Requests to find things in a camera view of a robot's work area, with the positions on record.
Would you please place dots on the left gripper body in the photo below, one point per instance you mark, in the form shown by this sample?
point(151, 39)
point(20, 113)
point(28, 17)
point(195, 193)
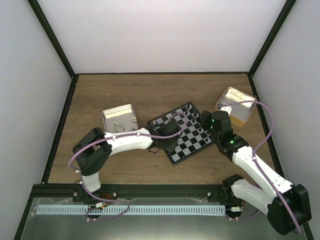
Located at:
point(168, 147)

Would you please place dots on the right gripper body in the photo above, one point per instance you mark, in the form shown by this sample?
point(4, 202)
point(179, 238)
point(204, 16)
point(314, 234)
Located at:
point(205, 124)

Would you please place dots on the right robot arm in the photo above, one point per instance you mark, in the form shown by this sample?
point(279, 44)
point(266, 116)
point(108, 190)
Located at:
point(286, 205)

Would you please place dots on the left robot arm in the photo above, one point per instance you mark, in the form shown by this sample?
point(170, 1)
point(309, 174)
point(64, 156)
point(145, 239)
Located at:
point(93, 150)

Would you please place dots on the white chess pieces in tin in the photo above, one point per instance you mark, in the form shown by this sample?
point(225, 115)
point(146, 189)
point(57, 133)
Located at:
point(118, 127)

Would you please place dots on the black white chessboard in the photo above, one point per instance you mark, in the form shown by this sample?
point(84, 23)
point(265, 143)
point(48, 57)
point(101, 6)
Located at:
point(191, 142)

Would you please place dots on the yellow metal tin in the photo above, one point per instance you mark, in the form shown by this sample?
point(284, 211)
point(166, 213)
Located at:
point(242, 105)

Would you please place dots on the pink metal tin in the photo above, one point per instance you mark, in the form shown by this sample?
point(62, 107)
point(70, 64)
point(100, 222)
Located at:
point(124, 114)

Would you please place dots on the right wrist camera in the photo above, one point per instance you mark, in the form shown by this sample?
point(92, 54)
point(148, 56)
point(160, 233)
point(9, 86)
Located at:
point(224, 107)

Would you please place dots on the light blue slotted rail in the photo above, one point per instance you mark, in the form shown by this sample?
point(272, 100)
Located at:
point(134, 210)

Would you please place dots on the black aluminium frame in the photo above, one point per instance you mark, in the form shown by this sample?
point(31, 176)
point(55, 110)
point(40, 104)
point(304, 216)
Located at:
point(119, 194)

